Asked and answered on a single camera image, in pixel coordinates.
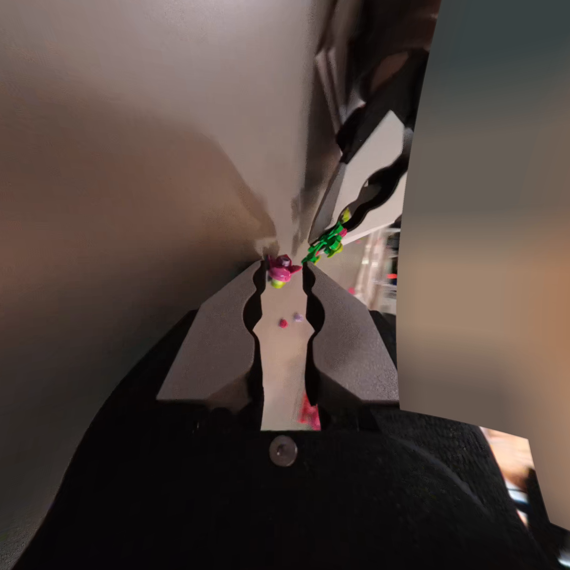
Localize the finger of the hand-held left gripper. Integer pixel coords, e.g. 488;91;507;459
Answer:
349;168;409;244
308;110;413;246

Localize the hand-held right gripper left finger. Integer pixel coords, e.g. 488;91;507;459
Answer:
156;260;267;431

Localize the red heart lego frame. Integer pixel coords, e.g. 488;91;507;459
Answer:
297;393;322;432

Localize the green lego flower stem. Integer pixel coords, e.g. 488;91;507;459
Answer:
301;209;349;267

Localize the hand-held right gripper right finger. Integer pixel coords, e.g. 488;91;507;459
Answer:
302;262;400;431

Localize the magenta lego rose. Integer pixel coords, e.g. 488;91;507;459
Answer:
266;254;303;290

